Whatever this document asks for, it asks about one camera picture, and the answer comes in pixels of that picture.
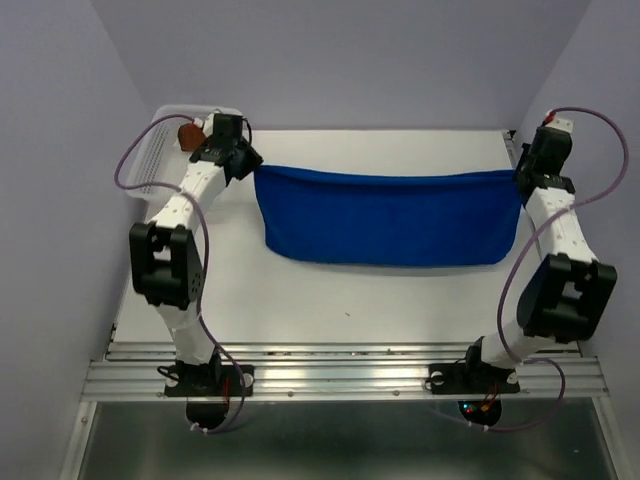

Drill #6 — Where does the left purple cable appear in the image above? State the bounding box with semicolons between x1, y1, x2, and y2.
113;113;251;436

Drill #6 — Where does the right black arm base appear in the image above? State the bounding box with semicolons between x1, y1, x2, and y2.
424;337;520;396

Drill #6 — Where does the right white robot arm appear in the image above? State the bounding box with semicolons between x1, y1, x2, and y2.
460;118;617;390

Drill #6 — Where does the white plastic basket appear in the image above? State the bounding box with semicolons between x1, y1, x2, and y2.
123;102;244;204

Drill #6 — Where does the blue towel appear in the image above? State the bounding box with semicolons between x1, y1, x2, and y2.
254;165;521;268

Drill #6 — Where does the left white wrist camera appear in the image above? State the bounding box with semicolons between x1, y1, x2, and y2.
193;113;215;137

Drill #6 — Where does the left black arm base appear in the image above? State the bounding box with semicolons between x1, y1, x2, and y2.
156;354;255;399

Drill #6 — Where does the aluminium rail frame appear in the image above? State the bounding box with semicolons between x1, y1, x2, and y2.
59;127;631;480

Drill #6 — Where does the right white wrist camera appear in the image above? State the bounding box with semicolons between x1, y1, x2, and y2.
541;110;574;134

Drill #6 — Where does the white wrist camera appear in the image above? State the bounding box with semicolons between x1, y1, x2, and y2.
541;110;574;134
193;113;215;137

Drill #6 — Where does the brown towel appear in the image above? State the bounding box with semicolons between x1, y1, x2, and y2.
177;123;206;153

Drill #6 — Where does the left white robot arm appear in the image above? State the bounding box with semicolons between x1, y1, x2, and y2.
129;111;263;394

